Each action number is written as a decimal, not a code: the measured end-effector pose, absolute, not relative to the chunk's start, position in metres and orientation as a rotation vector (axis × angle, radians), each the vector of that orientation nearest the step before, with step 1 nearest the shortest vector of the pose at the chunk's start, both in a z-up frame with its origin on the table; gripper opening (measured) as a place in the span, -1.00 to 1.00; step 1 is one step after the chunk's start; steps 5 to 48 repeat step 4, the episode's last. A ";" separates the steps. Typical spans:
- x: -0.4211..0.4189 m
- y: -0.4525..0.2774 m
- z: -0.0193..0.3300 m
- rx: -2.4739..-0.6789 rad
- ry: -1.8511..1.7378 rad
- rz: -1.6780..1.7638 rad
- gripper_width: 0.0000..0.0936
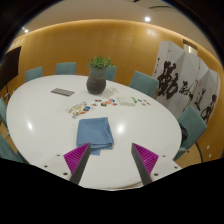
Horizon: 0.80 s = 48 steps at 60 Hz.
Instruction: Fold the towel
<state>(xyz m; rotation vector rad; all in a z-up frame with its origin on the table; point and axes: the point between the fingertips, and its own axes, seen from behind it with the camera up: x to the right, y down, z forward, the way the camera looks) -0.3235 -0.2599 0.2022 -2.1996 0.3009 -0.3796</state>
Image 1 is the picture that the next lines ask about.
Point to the teal chairs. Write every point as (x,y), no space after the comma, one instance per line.
(191,125)

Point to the blue towel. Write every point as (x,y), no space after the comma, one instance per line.
(95,131)

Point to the colourful sticker sheet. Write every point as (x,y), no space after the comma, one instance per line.
(80,109)

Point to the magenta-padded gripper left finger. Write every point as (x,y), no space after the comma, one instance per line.
(76,159)

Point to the white calligraphy folding screen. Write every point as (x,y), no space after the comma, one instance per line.
(186,80)

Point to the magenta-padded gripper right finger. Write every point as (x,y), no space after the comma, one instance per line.
(146,159)

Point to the small colourful sticker cards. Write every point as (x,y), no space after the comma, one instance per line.
(106,102)

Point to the green marker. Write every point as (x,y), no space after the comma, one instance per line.
(134,99)

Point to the green plant in grey pot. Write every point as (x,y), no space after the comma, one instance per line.
(96,81)

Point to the black television screen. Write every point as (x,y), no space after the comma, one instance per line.
(10,66)

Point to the white paper pad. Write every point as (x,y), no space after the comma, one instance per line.
(125,101)

